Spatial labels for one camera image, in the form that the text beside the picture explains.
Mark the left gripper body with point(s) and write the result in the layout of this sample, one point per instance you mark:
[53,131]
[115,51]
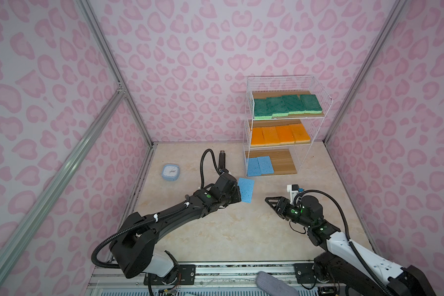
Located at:
[234,197]

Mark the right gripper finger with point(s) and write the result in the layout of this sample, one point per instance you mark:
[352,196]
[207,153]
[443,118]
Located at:
[277,209]
[277,201]

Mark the green sponge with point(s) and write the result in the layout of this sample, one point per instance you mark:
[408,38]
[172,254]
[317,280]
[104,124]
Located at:
[310,104]
[293,104]
[261,110]
[277,107]

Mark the blue square timer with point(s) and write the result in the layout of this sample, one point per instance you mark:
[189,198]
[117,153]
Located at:
[170,172]

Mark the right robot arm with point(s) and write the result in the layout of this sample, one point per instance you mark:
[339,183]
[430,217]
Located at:
[344,260]

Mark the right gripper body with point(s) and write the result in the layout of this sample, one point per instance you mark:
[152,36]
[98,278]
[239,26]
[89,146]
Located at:
[295,214]

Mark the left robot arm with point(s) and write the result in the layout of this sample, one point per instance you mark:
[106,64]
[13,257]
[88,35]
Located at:
[132,248]

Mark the blue sponge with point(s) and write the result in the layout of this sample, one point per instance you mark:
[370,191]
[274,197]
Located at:
[253,168]
[265,165]
[246,187]

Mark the grey cloth object front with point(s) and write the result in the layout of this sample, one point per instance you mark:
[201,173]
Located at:
[273,286]

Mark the white wire wooden shelf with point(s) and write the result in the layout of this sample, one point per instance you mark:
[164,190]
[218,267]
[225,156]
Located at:
[283,117]

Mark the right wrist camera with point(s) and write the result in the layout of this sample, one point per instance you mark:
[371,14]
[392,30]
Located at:
[293,190]

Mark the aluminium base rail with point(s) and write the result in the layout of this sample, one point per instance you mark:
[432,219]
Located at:
[230,278]

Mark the orange sponge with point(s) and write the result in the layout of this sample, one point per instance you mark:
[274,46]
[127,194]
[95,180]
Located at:
[300,134]
[271,137]
[257,138]
[285,135]

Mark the black stapler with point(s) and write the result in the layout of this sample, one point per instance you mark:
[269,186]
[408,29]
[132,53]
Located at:
[222,162]

